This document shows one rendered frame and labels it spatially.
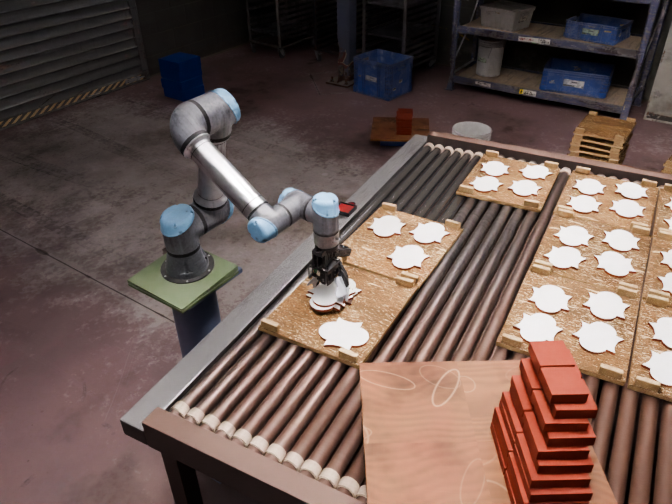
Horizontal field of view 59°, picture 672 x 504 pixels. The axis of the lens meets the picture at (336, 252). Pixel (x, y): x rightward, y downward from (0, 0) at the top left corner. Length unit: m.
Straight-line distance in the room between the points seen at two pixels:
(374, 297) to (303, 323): 0.25
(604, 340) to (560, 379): 0.72
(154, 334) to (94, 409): 0.53
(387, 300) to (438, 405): 0.54
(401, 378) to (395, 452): 0.22
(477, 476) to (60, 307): 2.83
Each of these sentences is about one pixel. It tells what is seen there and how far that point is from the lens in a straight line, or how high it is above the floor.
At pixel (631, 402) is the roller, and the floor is 0.92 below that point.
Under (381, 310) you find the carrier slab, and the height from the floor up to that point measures 0.94.
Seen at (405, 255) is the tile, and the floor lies 0.95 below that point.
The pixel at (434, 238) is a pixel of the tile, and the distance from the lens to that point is 2.20.
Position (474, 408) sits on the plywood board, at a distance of 1.47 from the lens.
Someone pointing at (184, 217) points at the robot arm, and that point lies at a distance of 2.02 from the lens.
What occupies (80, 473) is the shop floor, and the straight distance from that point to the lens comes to 2.83.
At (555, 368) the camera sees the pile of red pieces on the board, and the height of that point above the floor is 1.32.
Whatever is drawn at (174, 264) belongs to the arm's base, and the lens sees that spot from 2.11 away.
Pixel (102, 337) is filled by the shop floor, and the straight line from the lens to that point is 3.41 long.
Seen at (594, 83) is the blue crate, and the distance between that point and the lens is 6.29.
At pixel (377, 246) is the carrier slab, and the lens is 2.15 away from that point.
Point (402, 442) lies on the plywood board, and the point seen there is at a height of 1.04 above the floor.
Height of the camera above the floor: 2.13
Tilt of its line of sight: 34 degrees down
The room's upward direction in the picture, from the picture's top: 1 degrees counter-clockwise
